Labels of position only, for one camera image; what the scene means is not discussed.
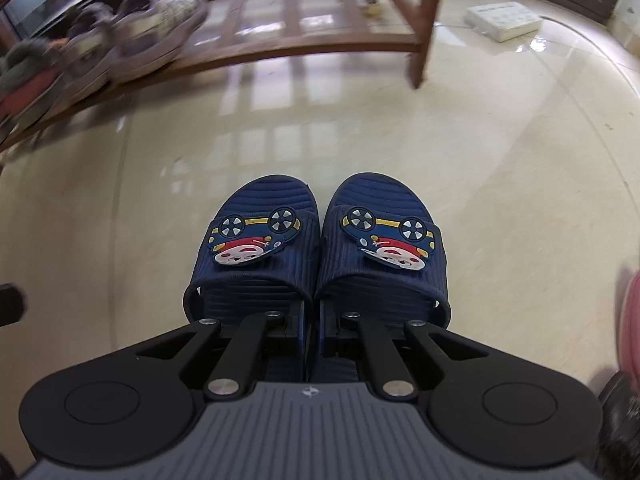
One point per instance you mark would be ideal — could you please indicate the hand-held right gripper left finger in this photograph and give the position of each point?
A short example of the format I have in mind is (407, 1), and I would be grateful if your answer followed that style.
(280, 328)

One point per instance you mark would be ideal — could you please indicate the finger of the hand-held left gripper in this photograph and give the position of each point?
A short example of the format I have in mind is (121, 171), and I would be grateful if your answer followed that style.
(11, 305)

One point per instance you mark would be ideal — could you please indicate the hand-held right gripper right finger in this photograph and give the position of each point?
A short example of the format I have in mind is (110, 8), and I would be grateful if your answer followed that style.
(337, 330)

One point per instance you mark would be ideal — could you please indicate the blue cartoon slipper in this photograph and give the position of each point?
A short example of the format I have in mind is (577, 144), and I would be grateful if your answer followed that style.
(250, 280)
(380, 287)

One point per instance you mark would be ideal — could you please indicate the pink plush slipper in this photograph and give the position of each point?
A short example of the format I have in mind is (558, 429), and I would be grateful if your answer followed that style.
(25, 85)

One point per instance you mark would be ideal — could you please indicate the purple sneaker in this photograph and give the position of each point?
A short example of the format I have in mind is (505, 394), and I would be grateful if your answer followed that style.
(155, 25)
(87, 50)

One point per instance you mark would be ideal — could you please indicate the pink rubber rain boot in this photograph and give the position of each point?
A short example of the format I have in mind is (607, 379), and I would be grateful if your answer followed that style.
(631, 325)

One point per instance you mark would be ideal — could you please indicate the wooden shoe rack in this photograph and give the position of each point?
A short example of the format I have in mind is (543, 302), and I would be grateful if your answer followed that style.
(426, 35)

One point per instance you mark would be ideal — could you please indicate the black shoe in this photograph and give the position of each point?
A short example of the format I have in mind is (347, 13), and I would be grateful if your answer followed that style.
(622, 425)

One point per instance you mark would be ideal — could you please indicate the white power strip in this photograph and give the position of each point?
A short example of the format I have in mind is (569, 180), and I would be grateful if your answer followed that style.
(502, 20)

